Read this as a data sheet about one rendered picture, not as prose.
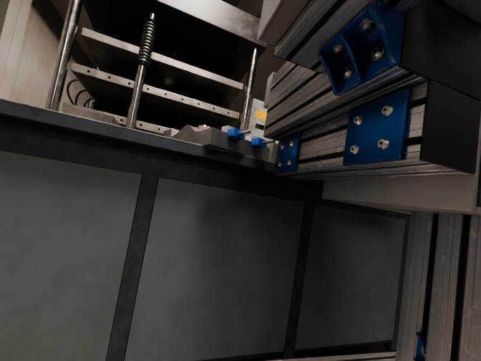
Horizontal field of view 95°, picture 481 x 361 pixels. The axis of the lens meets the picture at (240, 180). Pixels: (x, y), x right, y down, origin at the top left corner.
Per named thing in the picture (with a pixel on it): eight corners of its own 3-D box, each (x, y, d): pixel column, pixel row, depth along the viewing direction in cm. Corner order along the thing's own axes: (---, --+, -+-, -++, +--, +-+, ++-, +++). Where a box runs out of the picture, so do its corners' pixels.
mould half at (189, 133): (268, 162, 85) (272, 134, 86) (210, 144, 69) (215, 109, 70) (205, 164, 125) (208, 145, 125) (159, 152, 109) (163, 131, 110)
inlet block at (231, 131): (255, 142, 69) (257, 125, 69) (242, 137, 66) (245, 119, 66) (230, 145, 79) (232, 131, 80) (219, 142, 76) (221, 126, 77)
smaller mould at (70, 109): (109, 134, 81) (114, 116, 81) (60, 123, 76) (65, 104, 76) (119, 143, 100) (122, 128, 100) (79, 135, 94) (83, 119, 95)
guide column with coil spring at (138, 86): (118, 209, 137) (157, 14, 146) (108, 208, 135) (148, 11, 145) (119, 208, 142) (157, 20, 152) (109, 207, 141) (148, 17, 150)
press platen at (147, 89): (238, 119, 171) (240, 112, 171) (70, 69, 133) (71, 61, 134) (215, 137, 240) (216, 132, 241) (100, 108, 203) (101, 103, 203)
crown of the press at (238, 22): (260, 92, 167) (272, 17, 171) (50, 19, 122) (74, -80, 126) (227, 122, 245) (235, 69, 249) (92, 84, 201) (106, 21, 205)
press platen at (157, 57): (242, 89, 176) (243, 84, 176) (80, 34, 138) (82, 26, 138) (219, 114, 241) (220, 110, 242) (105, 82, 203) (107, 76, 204)
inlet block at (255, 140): (278, 150, 75) (280, 135, 76) (268, 147, 72) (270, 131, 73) (253, 152, 86) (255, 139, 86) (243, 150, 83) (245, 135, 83)
